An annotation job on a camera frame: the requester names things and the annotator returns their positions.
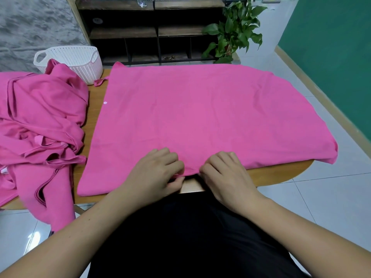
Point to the person's left hand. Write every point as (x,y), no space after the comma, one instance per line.
(150,179)

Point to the pink towel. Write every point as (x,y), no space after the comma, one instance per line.
(203,113)

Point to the white woven plastic basket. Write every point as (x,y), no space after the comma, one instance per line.
(75,60)

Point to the green potted plant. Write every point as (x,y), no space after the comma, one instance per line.
(235,29)

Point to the clear bottle with orange label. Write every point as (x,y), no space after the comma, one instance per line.
(142,1)

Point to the person's right forearm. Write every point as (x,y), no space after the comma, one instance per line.
(313,240)

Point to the pile of pink cloths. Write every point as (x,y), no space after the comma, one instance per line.
(40,130)

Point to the dark wooden shelf cabinet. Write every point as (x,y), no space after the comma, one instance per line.
(150,31)

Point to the person's right hand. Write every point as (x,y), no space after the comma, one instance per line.
(229,179)

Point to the person's left forearm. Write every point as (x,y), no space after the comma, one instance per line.
(64,240)

